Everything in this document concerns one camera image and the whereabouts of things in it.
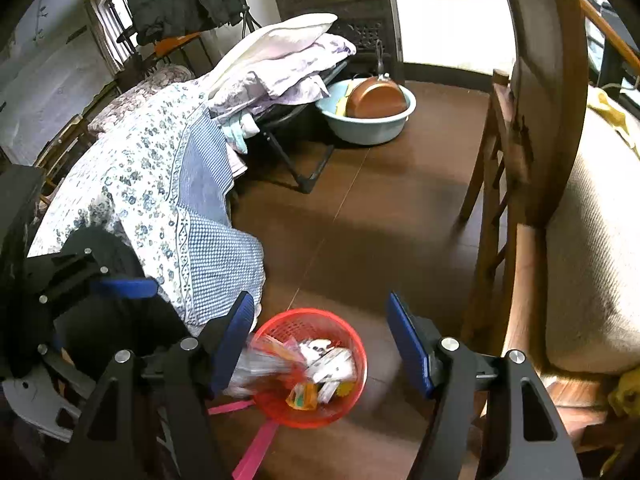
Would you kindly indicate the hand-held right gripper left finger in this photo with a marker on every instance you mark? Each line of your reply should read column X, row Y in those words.
column 232, row 345

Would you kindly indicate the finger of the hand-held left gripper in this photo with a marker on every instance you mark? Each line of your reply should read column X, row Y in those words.
column 125, row 287
column 35, row 400

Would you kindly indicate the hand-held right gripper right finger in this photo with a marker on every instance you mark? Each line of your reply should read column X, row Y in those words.
column 410, row 345

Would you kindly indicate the clear plastic bag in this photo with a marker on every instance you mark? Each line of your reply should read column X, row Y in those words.
column 265, row 360

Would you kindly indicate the red plastic basket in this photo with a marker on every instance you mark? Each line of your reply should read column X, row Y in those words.
column 300, row 321

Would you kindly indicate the pink plastic bar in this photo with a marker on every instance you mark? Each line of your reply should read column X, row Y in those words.
column 230, row 406
column 255, row 450

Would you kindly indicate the blue floral tablecloth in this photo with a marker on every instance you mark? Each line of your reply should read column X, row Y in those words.
column 140, row 175

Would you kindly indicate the light blue folded cloth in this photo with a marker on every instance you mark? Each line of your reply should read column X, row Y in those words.
column 240, row 132

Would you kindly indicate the rolled floral quilt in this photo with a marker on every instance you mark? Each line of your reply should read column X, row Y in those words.
column 150, row 85

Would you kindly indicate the beige seat cushion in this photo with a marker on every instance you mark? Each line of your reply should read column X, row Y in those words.
column 590, row 235

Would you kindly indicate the black round stool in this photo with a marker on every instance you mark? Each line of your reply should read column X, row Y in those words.
column 132, row 55

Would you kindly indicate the light blue basin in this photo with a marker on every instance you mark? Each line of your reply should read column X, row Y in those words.
column 370, row 129

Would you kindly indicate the window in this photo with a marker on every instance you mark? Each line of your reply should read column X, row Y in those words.
column 107, row 20

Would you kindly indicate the copper frying pan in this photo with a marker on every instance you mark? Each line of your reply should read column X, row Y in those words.
column 375, row 102

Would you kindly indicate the yellow plastic item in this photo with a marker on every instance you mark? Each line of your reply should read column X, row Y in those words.
column 342, row 102

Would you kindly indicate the purple folded blanket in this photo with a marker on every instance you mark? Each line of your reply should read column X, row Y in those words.
column 300, row 70

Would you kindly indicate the black jacket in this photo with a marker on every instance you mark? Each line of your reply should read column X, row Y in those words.
column 175, row 0

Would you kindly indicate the white quilted pillow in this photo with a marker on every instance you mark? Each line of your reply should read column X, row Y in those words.
column 280, row 40

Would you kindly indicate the yellow cloth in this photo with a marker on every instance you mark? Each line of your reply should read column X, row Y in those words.
column 615, row 120

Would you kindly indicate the carved wooden screen panel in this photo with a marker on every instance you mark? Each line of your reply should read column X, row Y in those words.
column 340, row 0

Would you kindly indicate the white wall cloth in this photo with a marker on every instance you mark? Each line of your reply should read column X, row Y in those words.
column 45, row 75

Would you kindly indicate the black folding frame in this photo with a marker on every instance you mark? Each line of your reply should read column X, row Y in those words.
column 300, row 172

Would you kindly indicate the wooden sofa frame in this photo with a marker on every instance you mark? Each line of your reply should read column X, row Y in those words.
column 550, row 85

